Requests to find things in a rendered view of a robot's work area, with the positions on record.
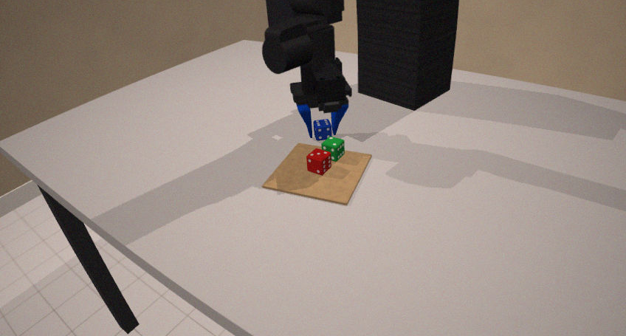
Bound tan flat mat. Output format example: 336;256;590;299
262;143;372;205

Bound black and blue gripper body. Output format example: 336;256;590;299
290;57;351;109

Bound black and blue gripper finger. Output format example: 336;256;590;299
331;104;348;135
296;104;312;138

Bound red die with white pips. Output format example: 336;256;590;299
306;148;331;175

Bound green dice with white pips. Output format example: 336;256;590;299
321;137;345;162

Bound blue die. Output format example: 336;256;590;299
313;119;332;141

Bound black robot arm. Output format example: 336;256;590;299
262;0;345;113

